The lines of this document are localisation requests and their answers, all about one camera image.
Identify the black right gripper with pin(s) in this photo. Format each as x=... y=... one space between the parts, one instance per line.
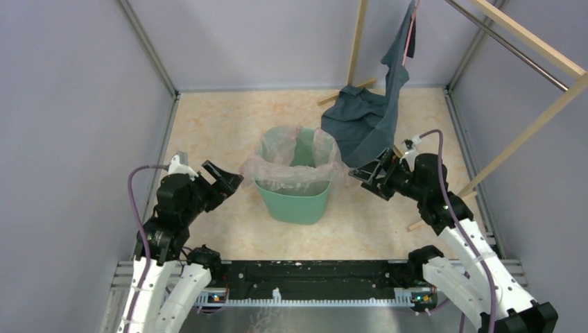
x=380 y=186

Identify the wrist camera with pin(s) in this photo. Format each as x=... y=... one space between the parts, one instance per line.
x=411 y=153
x=179 y=164

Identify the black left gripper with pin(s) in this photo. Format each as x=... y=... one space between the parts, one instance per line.
x=227 y=182

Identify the pink translucent trash bag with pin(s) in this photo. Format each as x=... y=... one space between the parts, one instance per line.
x=256 y=168

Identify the dark blue-grey cloth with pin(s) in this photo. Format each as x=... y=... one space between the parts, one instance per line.
x=364 y=123

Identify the wooden drying rack frame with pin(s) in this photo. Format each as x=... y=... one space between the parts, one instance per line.
x=542 y=186

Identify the metal rod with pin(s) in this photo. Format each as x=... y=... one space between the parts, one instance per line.
x=507 y=45

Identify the white cable duct strip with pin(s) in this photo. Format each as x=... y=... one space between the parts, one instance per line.
x=402 y=299

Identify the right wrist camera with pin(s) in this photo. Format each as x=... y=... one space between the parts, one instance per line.
x=411 y=153

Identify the green plastic trash bin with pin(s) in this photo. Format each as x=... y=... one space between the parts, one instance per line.
x=294 y=202

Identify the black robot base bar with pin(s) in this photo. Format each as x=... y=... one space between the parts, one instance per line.
x=322 y=280

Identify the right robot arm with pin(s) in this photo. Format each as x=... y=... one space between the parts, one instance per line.
x=485 y=292

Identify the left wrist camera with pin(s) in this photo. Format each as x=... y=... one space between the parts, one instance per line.
x=179 y=164

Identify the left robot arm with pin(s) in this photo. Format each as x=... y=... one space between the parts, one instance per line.
x=164 y=288

